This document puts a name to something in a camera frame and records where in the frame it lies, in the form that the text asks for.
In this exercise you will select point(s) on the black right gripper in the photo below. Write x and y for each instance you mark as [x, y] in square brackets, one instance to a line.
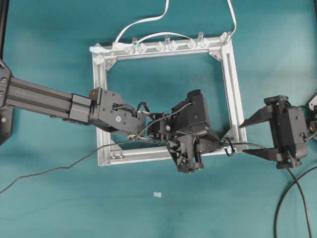
[288, 128]

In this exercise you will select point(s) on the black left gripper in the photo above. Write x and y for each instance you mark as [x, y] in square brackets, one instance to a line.
[190, 125]

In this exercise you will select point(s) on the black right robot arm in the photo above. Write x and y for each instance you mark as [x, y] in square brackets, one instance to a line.
[311, 122]

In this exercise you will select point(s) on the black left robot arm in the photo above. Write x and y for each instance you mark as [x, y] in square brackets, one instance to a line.
[103, 109]

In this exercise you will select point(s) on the aluminium extrusion frame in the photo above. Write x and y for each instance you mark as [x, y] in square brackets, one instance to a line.
[220, 48]

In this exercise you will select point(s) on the clear standoff post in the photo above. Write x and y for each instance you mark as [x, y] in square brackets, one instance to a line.
[200, 39]
[135, 44]
[167, 42]
[97, 48]

